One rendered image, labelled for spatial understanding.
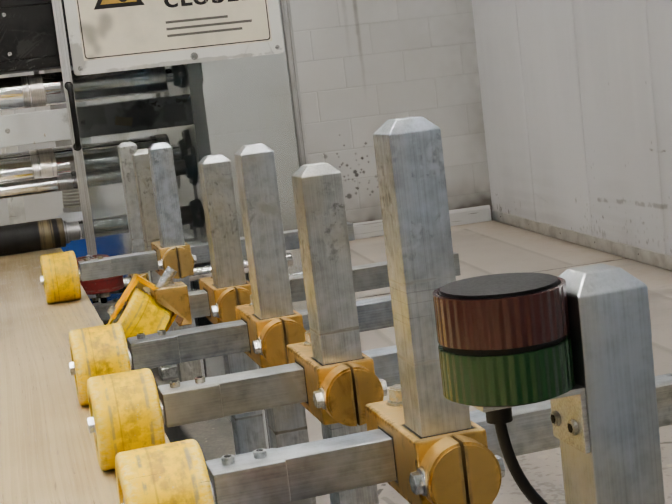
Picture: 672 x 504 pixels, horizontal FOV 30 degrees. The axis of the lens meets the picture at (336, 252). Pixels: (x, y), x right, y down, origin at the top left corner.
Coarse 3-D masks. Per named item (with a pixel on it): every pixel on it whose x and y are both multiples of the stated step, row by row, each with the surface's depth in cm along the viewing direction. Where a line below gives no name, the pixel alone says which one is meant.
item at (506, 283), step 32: (448, 288) 57; (480, 288) 56; (512, 288) 55; (544, 288) 55; (480, 352) 55; (512, 352) 54; (576, 384) 57; (576, 416) 57; (512, 448) 57; (576, 448) 58
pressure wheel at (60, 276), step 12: (60, 252) 203; (72, 252) 202; (48, 264) 200; (60, 264) 200; (72, 264) 200; (48, 276) 199; (60, 276) 199; (72, 276) 200; (48, 288) 199; (60, 288) 200; (72, 288) 200; (48, 300) 201; (60, 300) 202
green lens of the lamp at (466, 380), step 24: (456, 360) 55; (480, 360) 54; (504, 360) 54; (528, 360) 54; (552, 360) 55; (456, 384) 56; (480, 384) 55; (504, 384) 54; (528, 384) 54; (552, 384) 55
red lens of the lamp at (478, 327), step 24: (552, 288) 55; (456, 312) 55; (480, 312) 54; (504, 312) 54; (528, 312) 54; (552, 312) 55; (456, 336) 55; (480, 336) 54; (504, 336) 54; (528, 336) 54; (552, 336) 55
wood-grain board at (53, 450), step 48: (0, 288) 228; (0, 336) 178; (48, 336) 174; (0, 384) 146; (48, 384) 143; (0, 432) 124; (48, 432) 122; (0, 480) 107; (48, 480) 106; (96, 480) 104
